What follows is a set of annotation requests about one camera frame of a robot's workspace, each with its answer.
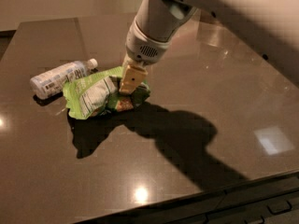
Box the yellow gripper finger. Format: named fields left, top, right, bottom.
left=119, top=64, right=148, bottom=95

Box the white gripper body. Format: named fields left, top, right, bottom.
left=125, top=21, right=170, bottom=65

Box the green rice chip bag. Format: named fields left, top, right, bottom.
left=63, top=66, right=150, bottom=120

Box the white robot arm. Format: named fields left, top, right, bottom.
left=120, top=0, right=299, bottom=94

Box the clear plastic water bottle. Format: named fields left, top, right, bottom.
left=30, top=59, right=98, bottom=100

